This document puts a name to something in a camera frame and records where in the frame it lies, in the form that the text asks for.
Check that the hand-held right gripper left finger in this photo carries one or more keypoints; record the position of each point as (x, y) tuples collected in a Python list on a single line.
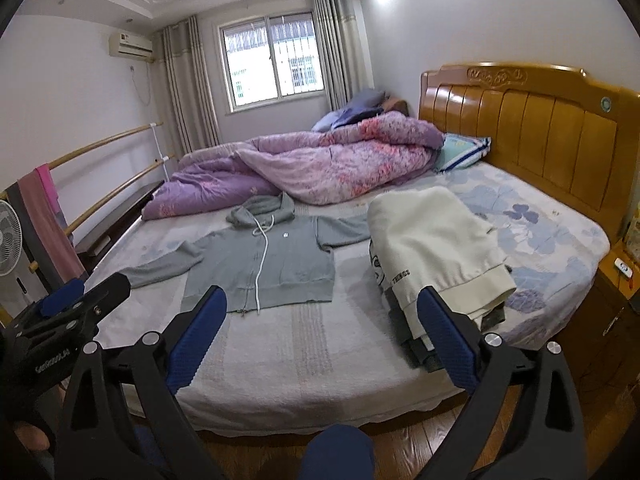
[(197, 345)]

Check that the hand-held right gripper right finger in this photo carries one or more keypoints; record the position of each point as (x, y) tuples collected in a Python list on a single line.
[(445, 345)]

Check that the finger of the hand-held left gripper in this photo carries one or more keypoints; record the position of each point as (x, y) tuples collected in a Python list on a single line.
[(62, 297), (105, 297)]

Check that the cream sweater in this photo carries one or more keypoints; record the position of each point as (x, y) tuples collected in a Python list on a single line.
[(430, 240)]

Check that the grey zip hoodie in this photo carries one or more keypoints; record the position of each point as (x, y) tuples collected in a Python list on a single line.
[(285, 260)]

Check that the dark folded clothes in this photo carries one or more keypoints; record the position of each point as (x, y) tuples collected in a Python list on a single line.
[(410, 340)]

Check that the person's left hand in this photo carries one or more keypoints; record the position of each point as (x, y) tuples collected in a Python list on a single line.
[(32, 437)]

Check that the mauve towel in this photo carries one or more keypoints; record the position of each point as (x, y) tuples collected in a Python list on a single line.
[(55, 240)]

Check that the white standing fan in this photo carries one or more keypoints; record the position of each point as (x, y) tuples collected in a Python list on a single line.
[(10, 240)]

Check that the bed with floral sheet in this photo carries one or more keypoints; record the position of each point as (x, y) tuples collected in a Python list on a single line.
[(300, 360)]

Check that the pink towel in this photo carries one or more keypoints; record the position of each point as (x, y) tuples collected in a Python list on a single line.
[(47, 185)]

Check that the person's leg in blue trousers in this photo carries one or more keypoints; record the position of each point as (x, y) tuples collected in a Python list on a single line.
[(340, 455)]

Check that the wooden nightstand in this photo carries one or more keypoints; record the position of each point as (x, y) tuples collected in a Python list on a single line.
[(610, 330)]

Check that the blue green pillow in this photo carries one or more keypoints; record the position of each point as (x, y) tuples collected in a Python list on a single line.
[(462, 152)]

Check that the small white device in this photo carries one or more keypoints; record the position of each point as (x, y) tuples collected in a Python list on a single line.
[(623, 266)]

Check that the purple floral quilt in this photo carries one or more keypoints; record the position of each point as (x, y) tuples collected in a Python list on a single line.
[(320, 165)]

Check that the beige striped curtain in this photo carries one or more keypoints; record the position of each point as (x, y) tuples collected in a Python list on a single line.
[(190, 90), (340, 45)]

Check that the wooden headboard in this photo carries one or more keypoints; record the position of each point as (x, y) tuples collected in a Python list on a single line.
[(540, 125)]

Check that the white air conditioner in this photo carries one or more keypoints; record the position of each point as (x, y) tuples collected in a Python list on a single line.
[(130, 46)]

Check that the blue grey pillow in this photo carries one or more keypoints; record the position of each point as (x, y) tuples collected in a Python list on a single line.
[(350, 110)]

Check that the window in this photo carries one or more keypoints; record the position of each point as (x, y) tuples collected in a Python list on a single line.
[(270, 60)]

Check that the curved wooden rail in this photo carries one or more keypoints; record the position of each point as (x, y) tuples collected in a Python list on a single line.
[(110, 140), (120, 187)]

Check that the white rail post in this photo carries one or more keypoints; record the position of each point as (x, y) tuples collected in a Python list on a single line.
[(159, 150)]

